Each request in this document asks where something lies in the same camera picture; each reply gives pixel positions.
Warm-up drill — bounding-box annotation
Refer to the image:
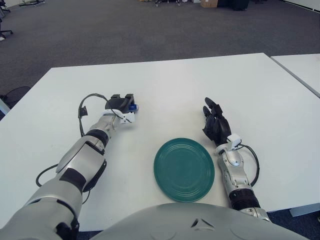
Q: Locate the black cabinet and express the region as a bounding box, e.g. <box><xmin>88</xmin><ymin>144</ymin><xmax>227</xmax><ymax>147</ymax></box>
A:
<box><xmin>217</xmin><ymin>0</ymin><xmax>250</xmax><ymax>11</ymax></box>

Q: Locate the wheeled chair bases group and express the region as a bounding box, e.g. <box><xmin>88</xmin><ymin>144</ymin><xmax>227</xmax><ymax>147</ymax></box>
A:
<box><xmin>153</xmin><ymin>0</ymin><xmax>186</xmax><ymax>7</ymax></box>

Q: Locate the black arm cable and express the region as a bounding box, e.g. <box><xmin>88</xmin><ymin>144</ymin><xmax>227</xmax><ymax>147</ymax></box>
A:
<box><xmin>238</xmin><ymin>143</ymin><xmax>260</xmax><ymax>187</ymax></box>
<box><xmin>36</xmin><ymin>93</ymin><xmax>111</xmax><ymax>188</ymax></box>

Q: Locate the black office chair base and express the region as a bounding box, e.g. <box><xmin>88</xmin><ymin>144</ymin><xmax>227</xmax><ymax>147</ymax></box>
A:
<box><xmin>0</xmin><ymin>24</ymin><xmax>14</xmax><ymax>38</ymax></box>

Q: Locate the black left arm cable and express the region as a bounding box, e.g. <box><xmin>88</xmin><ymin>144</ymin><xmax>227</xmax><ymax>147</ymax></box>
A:
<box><xmin>36</xmin><ymin>93</ymin><xmax>111</xmax><ymax>188</ymax></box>

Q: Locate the teal green ribbed plate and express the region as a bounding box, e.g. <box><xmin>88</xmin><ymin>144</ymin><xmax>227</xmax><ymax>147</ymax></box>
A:
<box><xmin>153</xmin><ymin>137</ymin><xmax>216</xmax><ymax>203</ymax></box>

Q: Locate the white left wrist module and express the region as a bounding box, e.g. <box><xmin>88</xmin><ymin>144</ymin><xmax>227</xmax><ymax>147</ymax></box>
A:
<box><xmin>119</xmin><ymin>112</ymin><xmax>136</xmax><ymax>125</ymax></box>

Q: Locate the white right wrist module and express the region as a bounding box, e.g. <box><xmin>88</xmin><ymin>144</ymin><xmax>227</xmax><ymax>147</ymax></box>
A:
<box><xmin>226</xmin><ymin>134</ymin><xmax>242</xmax><ymax>150</ymax></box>

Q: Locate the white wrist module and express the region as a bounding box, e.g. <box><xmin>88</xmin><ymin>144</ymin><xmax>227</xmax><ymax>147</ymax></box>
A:
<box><xmin>119</xmin><ymin>112</ymin><xmax>136</xmax><ymax>125</ymax></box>
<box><xmin>226</xmin><ymin>134</ymin><xmax>242</xmax><ymax>150</ymax></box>

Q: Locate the grey robot torso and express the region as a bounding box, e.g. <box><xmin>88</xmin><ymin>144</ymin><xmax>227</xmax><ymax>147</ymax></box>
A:
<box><xmin>89</xmin><ymin>202</ymin><xmax>311</xmax><ymax>240</ymax></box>

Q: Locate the black round mesh basket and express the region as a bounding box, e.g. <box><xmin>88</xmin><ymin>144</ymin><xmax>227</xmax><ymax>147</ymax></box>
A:
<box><xmin>0</xmin><ymin>86</ymin><xmax>31</xmax><ymax>111</ymax></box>

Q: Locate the black floor stand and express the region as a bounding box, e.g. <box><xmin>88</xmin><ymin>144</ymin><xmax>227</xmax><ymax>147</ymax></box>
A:
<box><xmin>19</xmin><ymin>0</ymin><xmax>45</xmax><ymax>7</ymax></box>

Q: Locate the white table frame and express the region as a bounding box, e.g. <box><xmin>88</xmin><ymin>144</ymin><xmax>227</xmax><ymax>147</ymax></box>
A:
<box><xmin>289</xmin><ymin>201</ymin><xmax>320</xmax><ymax>218</ymax></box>

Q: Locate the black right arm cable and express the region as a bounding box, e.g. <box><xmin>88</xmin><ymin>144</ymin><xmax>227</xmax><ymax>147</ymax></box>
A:
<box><xmin>238</xmin><ymin>143</ymin><xmax>260</xmax><ymax>187</ymax></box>

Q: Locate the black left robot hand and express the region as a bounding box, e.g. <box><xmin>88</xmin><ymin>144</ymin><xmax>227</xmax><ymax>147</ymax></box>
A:
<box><xmin>104</xmin><ymin>93</ymin><xmax>137</xmax><ymax>115</ymax></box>

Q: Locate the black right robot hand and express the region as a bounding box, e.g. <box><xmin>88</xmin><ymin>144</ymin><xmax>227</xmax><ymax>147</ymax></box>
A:
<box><xmin>201</xmin><ymin>97</ymin><xmax>232</xmax><ymax>146</ymax></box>

